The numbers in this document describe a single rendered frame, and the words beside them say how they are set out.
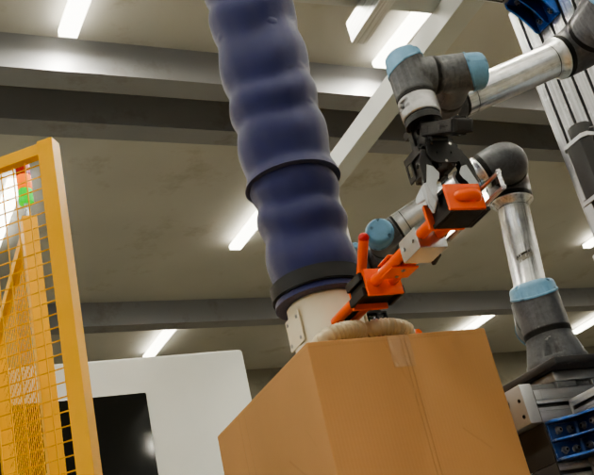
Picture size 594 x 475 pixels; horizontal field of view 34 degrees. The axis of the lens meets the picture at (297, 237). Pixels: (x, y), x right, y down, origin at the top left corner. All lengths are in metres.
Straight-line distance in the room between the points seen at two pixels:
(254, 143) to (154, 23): 4.43
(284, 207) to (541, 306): 0.66
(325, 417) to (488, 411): 0.35
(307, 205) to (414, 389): 0.57
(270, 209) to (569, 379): 0.79
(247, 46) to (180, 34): 4.40
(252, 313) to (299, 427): 9.45
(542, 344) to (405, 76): 0.81
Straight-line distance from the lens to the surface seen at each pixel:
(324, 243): 2.18
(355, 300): 1.98
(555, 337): 2.35
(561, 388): 2.28
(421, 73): 1.86
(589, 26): 2.12
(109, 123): 7.14
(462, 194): 1.68
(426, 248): 1.79
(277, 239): 2.23
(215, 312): 11.14
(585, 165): 2.38
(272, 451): 2.02
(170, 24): 6.75
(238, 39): 2.49
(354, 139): 5.38
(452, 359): 1.93
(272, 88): 2.37
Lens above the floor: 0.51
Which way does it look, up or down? 24 degrees up
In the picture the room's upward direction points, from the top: 13 degrees counter-clockwise
